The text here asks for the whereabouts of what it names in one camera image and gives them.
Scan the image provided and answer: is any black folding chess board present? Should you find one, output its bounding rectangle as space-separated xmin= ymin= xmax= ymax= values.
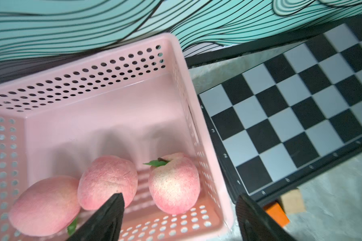
xmin=185 ymin=15 xmax=362 ymax=205

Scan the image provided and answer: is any pink perforated plastic basket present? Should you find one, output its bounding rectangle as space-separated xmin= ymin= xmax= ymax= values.
xmin=0 ymin=34 xmax=234 ymax=241

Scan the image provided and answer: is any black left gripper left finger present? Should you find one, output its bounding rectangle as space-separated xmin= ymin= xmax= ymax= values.
xmin=67 ymin=193 xmax=125 ymax=241

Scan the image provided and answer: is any orange cube block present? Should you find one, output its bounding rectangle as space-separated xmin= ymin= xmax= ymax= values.
xmin=263 ymin=201 xmax=290 ymax=228

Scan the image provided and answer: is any peach with leaf back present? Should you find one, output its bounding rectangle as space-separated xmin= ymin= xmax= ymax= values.
xmin=145 ymin=152 xmax=201 ymax=215

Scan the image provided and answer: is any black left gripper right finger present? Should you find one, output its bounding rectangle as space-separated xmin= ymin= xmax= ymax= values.
xmin=235 ymin=193 xmax=296 ymax=241

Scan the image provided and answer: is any wooden cube block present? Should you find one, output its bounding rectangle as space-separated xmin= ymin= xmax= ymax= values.
xmin=279 ymin=188 xmax=306 ymax=214

